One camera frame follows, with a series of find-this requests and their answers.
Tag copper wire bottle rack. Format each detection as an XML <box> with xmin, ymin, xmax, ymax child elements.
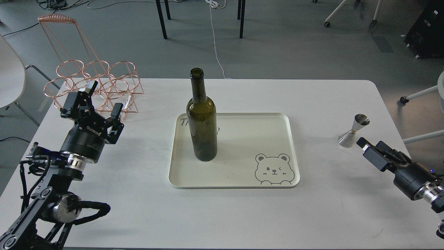
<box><xmin>37</xmin><ymin>14</ymin><xmax>144</xmax><ymax>122</ymax></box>

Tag black table legs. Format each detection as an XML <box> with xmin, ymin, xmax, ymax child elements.
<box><xmin>155</xmin><ymin>0</ymin><xmax>246</xmax><ymax>40</ymax></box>

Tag black equipment case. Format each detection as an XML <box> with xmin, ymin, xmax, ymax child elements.
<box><xmin>404</xmin><ymin>0</ymin><xmax>444</xmax><ymax>59</ymax></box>

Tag white chair left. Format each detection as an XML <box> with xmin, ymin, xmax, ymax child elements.
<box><xmin>0</xmin><ymin>36</ymin><xmax>51</xmax><ymax>126</ymax></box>

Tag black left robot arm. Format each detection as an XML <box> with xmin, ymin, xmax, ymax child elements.
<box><xmin>1</xmin><ymin>80</ymin><xmax>124</xmax><ymax>250</ymax></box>

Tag cream bear serving tray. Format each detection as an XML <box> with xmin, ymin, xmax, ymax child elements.
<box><xmin>168</xmin><ymin>113</ymin><xmax>301</xmax><ymax>189</ymax></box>

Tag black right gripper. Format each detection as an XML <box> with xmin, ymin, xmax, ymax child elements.
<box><xmin>356</xmin><ymin>137</ymin><xmax>438</xmax><ymax>200</ymax></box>

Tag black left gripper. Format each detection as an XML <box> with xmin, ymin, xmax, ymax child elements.
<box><xmin>60</xmin><ymin>81</ymin><xmax>124</xmax><ymax>163</ymax></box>

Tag dark green wine bottle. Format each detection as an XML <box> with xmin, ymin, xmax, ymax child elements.
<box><xmin>187</xmin><ymin>68</ymin><xmax>217</xmax><ymax>161</ymax></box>

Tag silver metal jigger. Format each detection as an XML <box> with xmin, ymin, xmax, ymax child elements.
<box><xmin>338</xmin><ymin>114</ymin><xmax>370</xmax><ymax>148</ymax></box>

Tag white rolling chair base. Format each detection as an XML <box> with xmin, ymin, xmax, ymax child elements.
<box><xmin>323</xmin><ymin>0</ymin><xmax>384</xmax><ymax>28</ymax></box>

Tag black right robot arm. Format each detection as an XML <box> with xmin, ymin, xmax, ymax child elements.
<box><xmin>356</xmin><ymin>137</ymin><xmax>444</xmax><ymax>214</ymax></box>

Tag white chair right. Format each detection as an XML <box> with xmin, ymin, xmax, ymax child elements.
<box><xmin>400</xmin><ymin>72</ymin><xmax>444</xmax><ymax>143</ymax></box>

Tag black floor cables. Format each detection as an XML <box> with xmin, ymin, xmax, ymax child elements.
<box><xmin>2</xmin><ymin>0</ymin><xmax>91</xmax><ymax>37</ymax></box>

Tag white floor cable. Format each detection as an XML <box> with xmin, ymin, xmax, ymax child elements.
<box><xmin>205</xmin><ymin>0</ymin><xmax>232</xmax><ymax>80</ymax></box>

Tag white chair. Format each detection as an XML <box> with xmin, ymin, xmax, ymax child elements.
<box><xmin>400</xmin><ymin>72</ymin><xmax>444</xmax><ymax>143</ymax></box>
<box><xmin>0</xmin><ymin>36</ymin><xmax>51</xmax><ymax>126</ymax></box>

